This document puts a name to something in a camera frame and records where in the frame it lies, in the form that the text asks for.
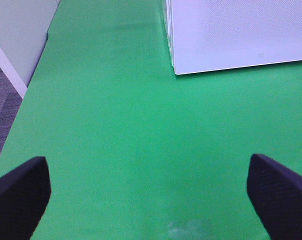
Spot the white microwave door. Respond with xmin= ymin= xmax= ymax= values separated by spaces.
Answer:
xmin=171 ymin=0 xmax=302 ymax=75

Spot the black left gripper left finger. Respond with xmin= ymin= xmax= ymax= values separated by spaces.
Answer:
xmin=0 ymin=156 xmax=51 ymax=240

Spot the green table mat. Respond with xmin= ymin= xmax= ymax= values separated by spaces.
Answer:
xmin=0 ymin=0 xmax=302 ymax=240

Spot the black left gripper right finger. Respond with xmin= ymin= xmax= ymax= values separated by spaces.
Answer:
xmin=246 ymin=153 xmax=302 ymax=240

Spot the white microwave oven body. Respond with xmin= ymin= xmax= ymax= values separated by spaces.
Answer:
xmin=162 ymin=0 xmax=174 ymax=66

